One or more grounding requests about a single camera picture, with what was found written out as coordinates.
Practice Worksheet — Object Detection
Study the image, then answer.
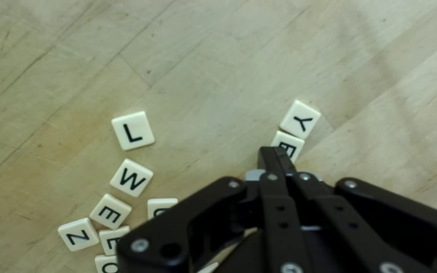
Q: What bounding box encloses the cream letter tile E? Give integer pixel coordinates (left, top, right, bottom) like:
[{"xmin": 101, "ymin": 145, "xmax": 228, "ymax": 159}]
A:
[
  {"xmin": 89, "ymin": 192, "xmax": 134, "ymax": 230},
  {"xmin": 98, "ymin": 224, "xmax": 133, "ymax": 256},
  {"xmin": 271, "ymin": 128, "xmax": 307, "ymax": 163}
]

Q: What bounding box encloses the cream letter tile U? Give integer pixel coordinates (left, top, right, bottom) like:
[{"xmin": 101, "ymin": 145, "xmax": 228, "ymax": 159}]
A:
[{"xmin": 146, "ymin": 197, "xmax": 181, "ymax": 219}]

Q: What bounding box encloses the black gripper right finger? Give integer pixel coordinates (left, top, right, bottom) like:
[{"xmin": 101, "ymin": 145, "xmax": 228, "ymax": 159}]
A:
[{"xmin": 278, "ymin": 147, "xmax": 437, "ymax": 273}]

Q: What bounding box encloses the cream letter tile O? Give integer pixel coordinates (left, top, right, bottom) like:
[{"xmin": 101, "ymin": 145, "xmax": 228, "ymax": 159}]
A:
[{"xmin": 95, "ymin": 253, "xmax": 121, "ymax": 273}]

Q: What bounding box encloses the cream letter tile Y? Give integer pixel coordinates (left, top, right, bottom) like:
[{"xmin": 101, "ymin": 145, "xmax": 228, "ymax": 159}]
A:
[{"xmin": 278, "ymin": 98, "xmax": 324, "ymax": 141}]

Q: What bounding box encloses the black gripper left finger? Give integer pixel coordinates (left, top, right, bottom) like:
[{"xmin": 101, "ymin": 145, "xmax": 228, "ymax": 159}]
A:
[{"xmin": 116, "ymin": 145, "xmax": 304, "ymax": 273}]

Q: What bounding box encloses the cream letter tile Z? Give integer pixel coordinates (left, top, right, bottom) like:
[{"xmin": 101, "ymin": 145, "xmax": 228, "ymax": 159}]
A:
[{"xmin": 57, "ymin": 216, "xmax": 101, "ymax": 253}]

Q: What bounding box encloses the cream letter tile W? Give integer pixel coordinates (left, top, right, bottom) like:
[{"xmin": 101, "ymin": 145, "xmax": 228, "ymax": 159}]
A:
[{"xmin": 108, "ymin": 157, "xmax": 155, "ymax": 198}]

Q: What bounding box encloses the cream letter tile L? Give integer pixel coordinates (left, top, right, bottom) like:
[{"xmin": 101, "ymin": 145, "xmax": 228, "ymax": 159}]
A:
[{"xmin": 111, "ymin": 110, "xmax": 157, "ymax": 151}]

